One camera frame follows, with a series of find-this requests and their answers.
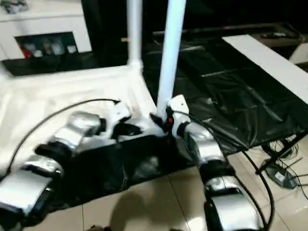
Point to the white plastic table leg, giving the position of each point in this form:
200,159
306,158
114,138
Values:
134,31
170,48

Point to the white plastic stool seat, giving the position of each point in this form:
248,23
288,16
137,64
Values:
60,91

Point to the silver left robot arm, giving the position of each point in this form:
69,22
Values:
81,122

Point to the black work mat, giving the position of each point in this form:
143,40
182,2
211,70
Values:
240,101

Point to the small tan label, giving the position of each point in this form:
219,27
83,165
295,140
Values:
125,40

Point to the small white cup in cabinet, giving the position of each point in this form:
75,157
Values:
70,49

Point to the dark rounded object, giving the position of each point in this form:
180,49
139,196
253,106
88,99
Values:
98,228

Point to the long black rod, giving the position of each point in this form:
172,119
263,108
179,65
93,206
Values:
216,29

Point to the black stand foot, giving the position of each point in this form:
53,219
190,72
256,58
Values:
281,154

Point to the white flat sheet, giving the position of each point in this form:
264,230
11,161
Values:
272,65

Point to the grey stand base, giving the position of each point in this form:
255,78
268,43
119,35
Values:
281,176

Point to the brown wooden desk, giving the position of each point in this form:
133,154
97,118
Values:
276,43

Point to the white cabinet with glass doors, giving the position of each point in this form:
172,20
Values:
48,24

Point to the black remote-like object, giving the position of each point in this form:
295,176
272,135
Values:
276,35

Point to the dark object on cabinet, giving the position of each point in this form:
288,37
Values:
14,7

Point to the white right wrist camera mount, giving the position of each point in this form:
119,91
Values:
179,108

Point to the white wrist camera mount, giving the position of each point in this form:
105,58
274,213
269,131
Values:
179,108
120,111

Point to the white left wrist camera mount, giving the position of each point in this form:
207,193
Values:
120,111

